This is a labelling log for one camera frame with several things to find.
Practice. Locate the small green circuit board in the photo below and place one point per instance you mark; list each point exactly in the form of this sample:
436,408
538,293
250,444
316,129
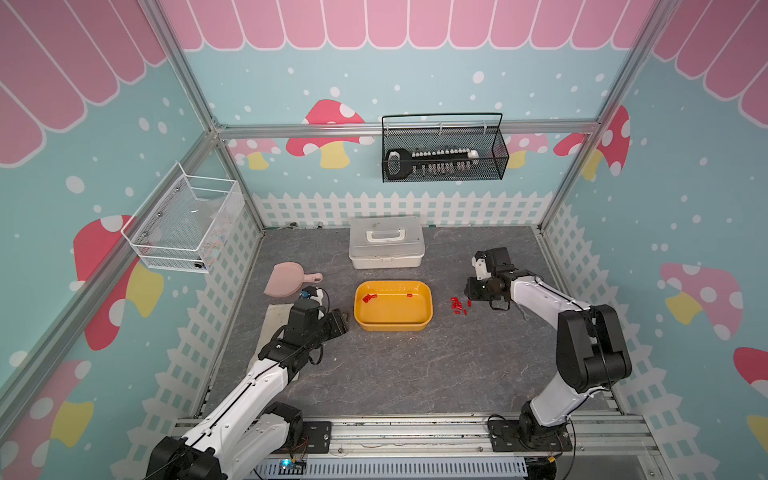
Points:
292,467

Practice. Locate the black socket set holder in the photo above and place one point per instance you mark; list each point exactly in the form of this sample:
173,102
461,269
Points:
399,164

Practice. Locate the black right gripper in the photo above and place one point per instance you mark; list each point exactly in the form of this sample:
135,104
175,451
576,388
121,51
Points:
471,293

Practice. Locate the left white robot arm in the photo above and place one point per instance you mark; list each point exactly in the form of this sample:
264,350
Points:
248,425

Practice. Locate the black wire wall basket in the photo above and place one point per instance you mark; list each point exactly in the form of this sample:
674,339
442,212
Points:
443,147

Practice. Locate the white work glove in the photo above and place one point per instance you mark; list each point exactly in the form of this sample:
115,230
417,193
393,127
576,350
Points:
277,316

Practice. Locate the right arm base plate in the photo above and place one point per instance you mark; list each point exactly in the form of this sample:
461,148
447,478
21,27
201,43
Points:
510,435

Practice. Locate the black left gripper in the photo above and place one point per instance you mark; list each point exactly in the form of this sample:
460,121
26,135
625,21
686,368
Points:
337,323

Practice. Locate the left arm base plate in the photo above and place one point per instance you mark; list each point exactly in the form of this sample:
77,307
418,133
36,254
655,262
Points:
314,438

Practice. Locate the yellow plastic storage box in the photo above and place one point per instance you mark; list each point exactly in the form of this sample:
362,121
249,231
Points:
392,310

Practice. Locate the white lidded plastic box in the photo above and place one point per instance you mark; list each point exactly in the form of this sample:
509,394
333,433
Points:
386,242

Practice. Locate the white wire wall basket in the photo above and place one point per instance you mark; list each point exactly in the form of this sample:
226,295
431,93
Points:
186,222

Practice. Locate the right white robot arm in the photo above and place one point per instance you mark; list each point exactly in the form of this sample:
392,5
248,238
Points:
591,351

